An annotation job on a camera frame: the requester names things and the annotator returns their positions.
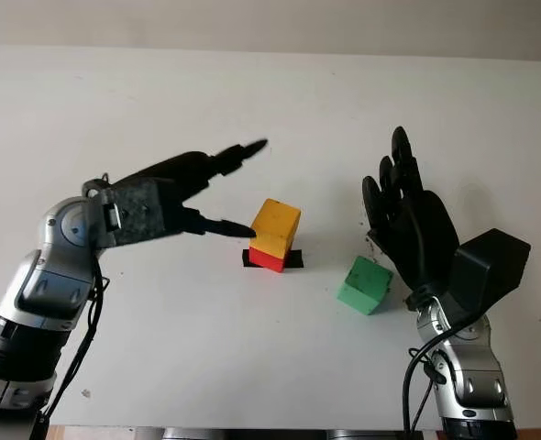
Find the yellow wooden block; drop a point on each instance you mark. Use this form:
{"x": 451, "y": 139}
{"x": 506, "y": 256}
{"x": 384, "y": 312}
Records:
{"x": 272, "y": 224}

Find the green wooden block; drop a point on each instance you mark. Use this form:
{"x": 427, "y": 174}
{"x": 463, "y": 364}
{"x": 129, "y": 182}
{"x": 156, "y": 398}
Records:
{"x": 362, "y": 284}

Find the red wooden block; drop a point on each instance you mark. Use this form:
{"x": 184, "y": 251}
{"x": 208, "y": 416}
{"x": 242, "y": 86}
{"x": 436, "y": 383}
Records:
{"x": 266, "y": 261}

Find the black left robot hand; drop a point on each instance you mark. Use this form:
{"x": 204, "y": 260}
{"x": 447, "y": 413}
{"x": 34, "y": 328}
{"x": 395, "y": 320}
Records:
{"x": 183, "y": 179}

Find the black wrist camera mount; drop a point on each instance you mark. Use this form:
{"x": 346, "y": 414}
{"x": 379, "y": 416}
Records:
{"x": 490, "y": 266}
{"x": 137, "y": 211}

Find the black tape mark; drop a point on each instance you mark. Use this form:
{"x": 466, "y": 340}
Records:
{"x": 297, "y": 259}

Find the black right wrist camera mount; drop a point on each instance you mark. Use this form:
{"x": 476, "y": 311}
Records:
{"x": 490, "y": 266}

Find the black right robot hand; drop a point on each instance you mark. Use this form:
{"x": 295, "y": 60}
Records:
{"x": 417, "y": 238}

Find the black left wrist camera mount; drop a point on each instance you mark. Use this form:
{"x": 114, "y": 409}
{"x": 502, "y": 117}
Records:
{"x": 137, "y": 211}

